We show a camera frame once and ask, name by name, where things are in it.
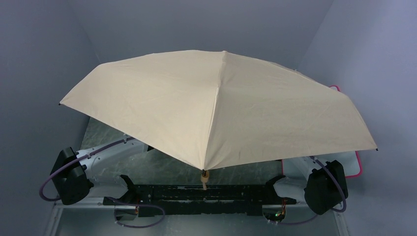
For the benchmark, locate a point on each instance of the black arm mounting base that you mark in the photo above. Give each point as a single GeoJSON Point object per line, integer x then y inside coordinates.
{"type": "Point", "coordinates": [194, 200]}

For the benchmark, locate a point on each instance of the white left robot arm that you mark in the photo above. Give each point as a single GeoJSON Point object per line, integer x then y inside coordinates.
{"type": "Point", "coordinates": [76, 175]}

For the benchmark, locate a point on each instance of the aluminium frame rail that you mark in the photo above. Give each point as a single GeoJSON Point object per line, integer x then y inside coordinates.
{"type": "Point", "coordinates": [95, 204]}

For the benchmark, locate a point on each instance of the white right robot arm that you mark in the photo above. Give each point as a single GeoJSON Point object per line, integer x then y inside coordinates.
{"type": "Point", "coordinates": [319, 181]}

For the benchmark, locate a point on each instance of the pink-framed whiteboard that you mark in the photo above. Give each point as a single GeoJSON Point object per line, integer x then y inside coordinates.
{"type": "Point", "coordinates": [350, 161]}

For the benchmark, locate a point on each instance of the beige folding umbrella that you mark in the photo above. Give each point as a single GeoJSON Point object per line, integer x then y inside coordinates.
{"type": "Point", "coordinates": [213, 110]}

